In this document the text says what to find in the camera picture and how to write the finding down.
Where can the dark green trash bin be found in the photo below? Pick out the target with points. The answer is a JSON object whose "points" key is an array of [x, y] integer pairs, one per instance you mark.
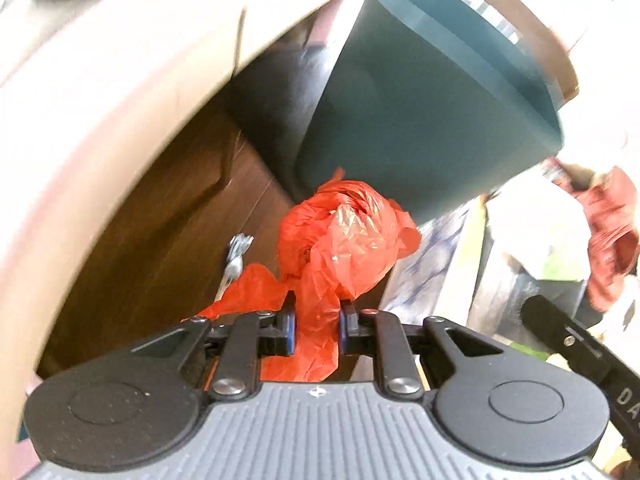
{"points": [[425, 110]]}

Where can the rust red garment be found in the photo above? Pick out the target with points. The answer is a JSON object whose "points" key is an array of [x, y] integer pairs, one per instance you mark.
{"points": [[615, 240]]}

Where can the white plastic bag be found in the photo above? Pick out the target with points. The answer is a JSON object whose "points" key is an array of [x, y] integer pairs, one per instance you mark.
{"points": [[540, 225]]}

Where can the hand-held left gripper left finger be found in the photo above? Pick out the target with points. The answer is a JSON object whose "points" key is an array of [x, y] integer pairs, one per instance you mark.
{"points": [[287, 330]]}

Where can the crumpled silver wrapper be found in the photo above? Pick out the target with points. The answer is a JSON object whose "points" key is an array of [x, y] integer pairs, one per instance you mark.
{"points": [[235, 260]]}

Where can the red plastic bag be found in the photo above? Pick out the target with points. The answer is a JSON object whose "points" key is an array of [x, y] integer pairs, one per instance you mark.
{"points": [[340, 240]]}

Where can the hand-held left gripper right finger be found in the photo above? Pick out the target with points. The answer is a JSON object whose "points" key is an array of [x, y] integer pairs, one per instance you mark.
{"points": [[347, 327]]}

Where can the cream curved furniture panel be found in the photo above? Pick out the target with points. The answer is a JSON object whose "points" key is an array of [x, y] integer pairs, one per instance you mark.
{"points": [[110, 125]]}

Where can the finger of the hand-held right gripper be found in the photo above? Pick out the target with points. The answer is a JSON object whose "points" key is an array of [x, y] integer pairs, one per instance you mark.
{"points": [[555, 327]]}

